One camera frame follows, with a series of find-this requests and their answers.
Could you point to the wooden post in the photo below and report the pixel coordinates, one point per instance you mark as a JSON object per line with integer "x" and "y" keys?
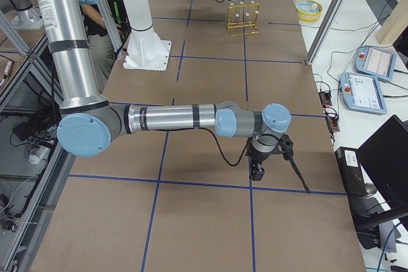
{"x": 394, "y": 26}

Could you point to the aluminium frame post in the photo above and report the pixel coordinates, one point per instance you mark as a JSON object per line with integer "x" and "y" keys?
{"x": 323, "y": 30}

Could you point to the gold wire cup holder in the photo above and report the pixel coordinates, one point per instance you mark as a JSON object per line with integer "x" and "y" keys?
{"x": 243, "y": 18}

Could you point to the yellow rimmed bowl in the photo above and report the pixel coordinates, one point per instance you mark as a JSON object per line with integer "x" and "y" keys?
{"x": 308, "y": 10}

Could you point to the teach pendant with red button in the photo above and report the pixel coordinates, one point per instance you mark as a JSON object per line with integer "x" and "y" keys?
{"x": 362, "y": 93}

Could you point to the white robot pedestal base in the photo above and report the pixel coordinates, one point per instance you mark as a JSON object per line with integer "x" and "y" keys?
{"x": 145, "y": 49}

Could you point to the black monitor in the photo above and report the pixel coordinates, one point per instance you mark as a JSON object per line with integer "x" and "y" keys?
{"x": 383, "y": 156}

